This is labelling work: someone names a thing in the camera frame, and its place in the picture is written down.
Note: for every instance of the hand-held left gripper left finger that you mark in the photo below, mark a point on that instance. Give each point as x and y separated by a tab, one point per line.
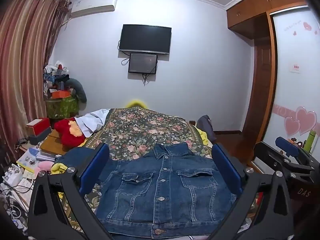
94	166

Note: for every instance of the grey neck pillow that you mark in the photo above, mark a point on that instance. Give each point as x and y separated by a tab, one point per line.
80	90

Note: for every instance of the red box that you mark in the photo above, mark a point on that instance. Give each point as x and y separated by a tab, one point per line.
41	127

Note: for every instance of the large pink heart sticker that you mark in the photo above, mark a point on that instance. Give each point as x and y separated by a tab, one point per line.
306	120

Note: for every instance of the pile of clothes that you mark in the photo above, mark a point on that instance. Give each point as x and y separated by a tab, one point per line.
53	76

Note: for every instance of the green bottle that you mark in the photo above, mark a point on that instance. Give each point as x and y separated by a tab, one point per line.
310	141

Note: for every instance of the pink plush toy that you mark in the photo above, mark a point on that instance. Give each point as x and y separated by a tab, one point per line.
43	166

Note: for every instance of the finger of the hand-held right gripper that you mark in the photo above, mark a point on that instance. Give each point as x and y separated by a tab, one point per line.
287	145
266	155

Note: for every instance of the small black wall monitor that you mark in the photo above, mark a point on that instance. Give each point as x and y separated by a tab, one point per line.
142	63

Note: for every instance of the dark blue cloth bundle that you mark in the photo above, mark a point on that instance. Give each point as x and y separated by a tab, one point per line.
206	125

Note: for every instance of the yellow cloth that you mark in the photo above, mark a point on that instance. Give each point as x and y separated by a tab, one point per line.
136	103
203	136
58	168

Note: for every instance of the red plush toy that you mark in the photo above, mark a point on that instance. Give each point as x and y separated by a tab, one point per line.
66	135

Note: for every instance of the white air conditioner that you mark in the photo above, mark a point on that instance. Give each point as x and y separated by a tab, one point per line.
95	5

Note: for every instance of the stack of books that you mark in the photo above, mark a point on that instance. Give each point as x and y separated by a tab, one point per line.
30	158

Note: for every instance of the blue denim jacket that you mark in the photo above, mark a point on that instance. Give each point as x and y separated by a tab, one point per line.
160	192

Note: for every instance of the white sliding wardrobe door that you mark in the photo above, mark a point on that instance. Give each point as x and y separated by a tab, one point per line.
295	90

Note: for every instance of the wooden wardrobe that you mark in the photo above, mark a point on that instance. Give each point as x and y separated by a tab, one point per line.
246	12

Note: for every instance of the small pink heart sticker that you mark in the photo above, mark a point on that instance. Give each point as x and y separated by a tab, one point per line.
291	127

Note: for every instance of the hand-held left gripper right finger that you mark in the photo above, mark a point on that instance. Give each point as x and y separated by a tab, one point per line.
227	166

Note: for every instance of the orange box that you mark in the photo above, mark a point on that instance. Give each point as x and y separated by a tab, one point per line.
61	94

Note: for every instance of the green patterned box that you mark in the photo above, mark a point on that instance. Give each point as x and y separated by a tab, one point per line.
61	107

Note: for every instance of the dark grey box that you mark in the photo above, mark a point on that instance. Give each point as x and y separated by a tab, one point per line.
38	137

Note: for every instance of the white and blue cloth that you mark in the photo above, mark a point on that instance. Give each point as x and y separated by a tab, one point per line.
92	122

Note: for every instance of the black wall television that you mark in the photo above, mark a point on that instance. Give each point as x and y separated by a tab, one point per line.
145	38

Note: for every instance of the floral bed blanket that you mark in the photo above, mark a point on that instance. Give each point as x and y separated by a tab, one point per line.
140	130

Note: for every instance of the red and white sticker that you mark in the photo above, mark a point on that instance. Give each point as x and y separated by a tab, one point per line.
296	67

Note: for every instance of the striped brown curtain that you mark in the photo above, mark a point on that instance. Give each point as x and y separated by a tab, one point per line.
25	55

